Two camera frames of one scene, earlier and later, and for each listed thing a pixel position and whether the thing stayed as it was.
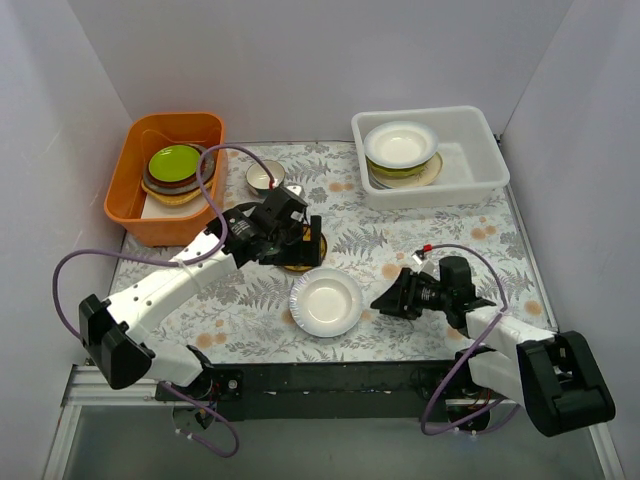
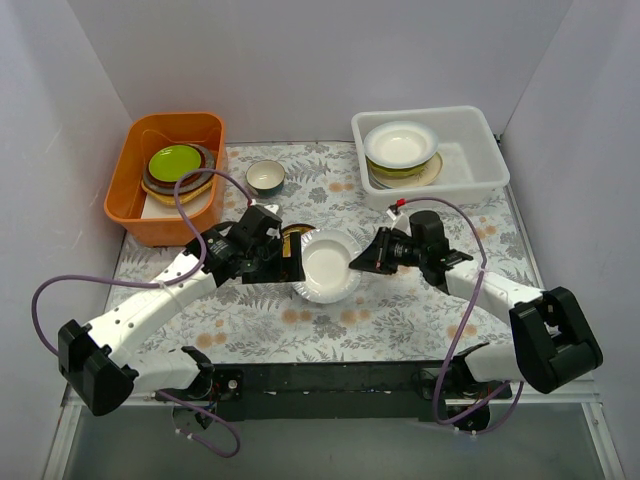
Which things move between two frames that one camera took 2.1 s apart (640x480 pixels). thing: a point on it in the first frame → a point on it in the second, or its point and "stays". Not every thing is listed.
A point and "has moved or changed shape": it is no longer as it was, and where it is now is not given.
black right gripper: (403, 292) → (388, 250)
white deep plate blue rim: (400, 143) stays
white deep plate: (326, 302) has moved or changed shape
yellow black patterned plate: (306, 235) has moved or changed shape
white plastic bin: (426, 157) stays
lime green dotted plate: (396, 172) stays
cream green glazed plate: (425, 178) stays
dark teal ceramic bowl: (258, 179) stays
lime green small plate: (173, 163) stays
